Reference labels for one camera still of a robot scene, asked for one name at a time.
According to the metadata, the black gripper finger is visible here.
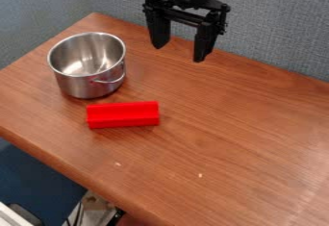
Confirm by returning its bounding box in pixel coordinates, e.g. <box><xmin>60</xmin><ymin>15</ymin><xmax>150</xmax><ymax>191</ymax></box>
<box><xmin>194</xmin><ymin>22</ymin><xmax>218</xmax><ymax>63</ymax></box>
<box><xmin>146</xmin><ymin>10</ymin><xmax>171</xmax><ymax>49</ymax></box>

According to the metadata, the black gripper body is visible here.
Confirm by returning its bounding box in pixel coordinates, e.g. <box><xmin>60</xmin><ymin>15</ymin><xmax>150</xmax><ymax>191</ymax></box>
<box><xmin>144</xmin><ymin>0</ymin><xmax>230</xmax><ymax>28</ymax></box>

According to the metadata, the stainless steel pot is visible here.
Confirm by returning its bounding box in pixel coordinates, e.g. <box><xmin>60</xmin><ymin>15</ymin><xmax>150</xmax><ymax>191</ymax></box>
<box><xmin>48</xmin><ymin>32</ymin><xmax>125</xmax><ymax>99</ymax></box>

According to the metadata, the red rectangular block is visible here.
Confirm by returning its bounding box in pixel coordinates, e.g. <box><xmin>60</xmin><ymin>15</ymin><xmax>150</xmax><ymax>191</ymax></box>
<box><xmin>85</xmin><ymin>101</ymin><xmax>159</xmax><ymax>129</ymax></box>

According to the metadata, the white object at corner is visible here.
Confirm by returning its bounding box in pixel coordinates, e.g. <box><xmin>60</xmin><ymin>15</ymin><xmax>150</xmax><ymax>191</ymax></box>
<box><xmin>0</xmin><ymin>202</ymin><xmax>33</xmax><ymax>226</ymax></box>

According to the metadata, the metal table leg bracket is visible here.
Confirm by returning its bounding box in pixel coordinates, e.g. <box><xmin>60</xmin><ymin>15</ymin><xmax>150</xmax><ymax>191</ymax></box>
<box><xmin>61</xmin><ymin>190</ymin><xmax>124</xmax><ymax>226</ymax></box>

